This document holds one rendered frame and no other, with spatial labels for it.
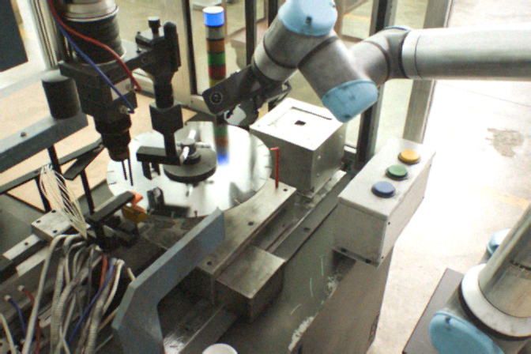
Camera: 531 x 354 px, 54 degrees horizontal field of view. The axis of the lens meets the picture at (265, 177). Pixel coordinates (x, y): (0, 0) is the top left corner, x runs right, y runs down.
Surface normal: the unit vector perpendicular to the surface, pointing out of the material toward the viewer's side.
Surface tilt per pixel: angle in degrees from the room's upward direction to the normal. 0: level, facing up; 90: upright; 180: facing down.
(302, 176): 90
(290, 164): 90
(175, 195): 0
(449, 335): 97
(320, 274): 0
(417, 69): 109
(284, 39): 95
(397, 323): 0
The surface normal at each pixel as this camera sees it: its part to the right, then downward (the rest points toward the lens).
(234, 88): -0.09, -0.05
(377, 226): -0.56, 0.50
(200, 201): 0.00, -0.80
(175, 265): 0.83, 0.33
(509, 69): -0.58, 0.69
